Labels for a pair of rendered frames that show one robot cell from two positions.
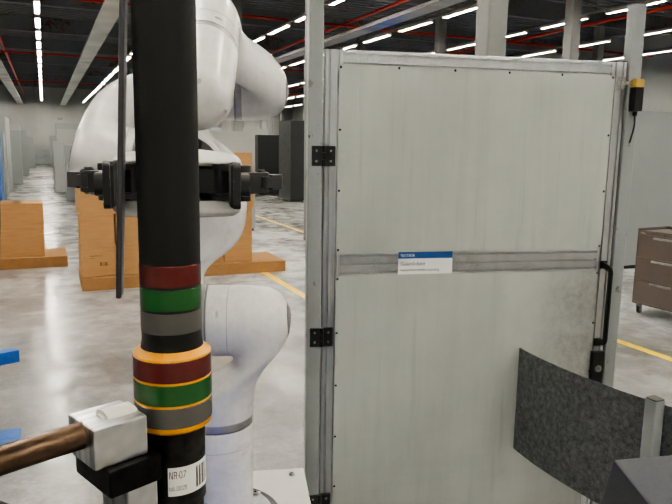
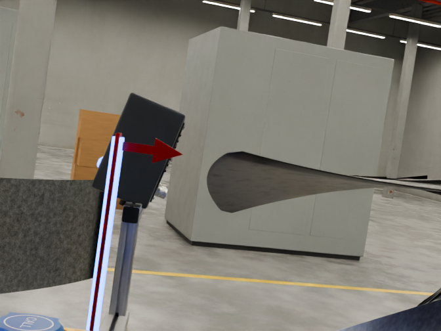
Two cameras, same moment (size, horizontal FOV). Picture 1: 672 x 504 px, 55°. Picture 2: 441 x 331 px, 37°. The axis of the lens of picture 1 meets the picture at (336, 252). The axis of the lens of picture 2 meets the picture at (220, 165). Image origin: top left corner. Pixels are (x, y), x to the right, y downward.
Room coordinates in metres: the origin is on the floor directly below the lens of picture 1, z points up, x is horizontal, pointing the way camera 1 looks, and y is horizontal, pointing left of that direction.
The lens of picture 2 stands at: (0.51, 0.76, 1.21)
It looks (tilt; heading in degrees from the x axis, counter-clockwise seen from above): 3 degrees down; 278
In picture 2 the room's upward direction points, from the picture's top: 8 degrees clockwise
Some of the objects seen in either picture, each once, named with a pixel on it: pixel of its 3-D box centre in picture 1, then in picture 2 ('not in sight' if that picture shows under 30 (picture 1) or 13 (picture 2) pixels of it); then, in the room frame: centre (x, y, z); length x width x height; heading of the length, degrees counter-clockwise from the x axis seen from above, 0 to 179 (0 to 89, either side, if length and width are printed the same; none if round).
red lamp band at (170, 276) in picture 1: (170, 271); not in sight; (0.35, 0.09, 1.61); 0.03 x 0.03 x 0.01
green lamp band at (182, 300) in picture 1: (170, 294); not in sight; (0.35, 0.09, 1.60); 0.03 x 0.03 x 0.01
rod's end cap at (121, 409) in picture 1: (116, 423); not in sight; (0.33, 0.12, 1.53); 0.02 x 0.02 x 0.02; 46
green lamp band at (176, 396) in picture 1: (173, 382); not in sight; (0.35, 0.09, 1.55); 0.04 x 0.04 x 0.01
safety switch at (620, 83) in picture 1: (627, 111); not in sight; (2.38, -1.04, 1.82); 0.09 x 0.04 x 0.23; 101
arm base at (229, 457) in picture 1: (218, 469); not in sight; (1.06, 0.20, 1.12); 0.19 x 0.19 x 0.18
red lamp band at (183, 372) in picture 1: (172, 360); not in sight; (0.35, 0.09, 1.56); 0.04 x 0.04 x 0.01
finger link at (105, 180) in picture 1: (96, 182); not in sight; (0.46, 0.17, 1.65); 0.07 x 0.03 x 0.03; 11
